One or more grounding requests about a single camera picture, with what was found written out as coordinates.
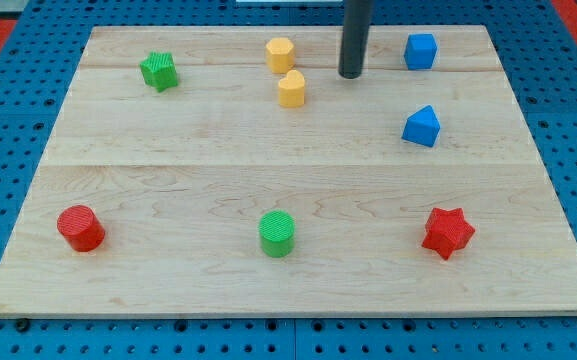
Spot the green cylinder block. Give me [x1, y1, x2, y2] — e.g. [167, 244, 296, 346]
[258, 210, 295, 258]

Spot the yellow heart block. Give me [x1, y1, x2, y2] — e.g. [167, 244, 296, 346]
[278, 70, 306, 108]

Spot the light wooden board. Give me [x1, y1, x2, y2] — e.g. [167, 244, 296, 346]
[0, 25, 577, 319]

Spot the yellow hexagon block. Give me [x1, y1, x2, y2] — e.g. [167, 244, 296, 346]
[265, 37, 295, 74]

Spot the blue pentagon house block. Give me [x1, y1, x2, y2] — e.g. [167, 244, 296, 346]
[401, 105, 441, 147]

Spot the red star block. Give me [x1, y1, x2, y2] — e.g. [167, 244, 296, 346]
[421, 208, 476, 260]

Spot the green star block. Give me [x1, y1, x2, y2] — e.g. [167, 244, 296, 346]
[139, 52, 179, 92]

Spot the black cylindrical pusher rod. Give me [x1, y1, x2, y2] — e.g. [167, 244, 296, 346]
[338, 0, 374, 79]

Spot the blue cube block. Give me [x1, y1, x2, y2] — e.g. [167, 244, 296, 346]
[404, 33, 438, 70]

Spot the red cylinder block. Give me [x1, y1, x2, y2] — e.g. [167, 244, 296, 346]
[57, 205, 105, 252]

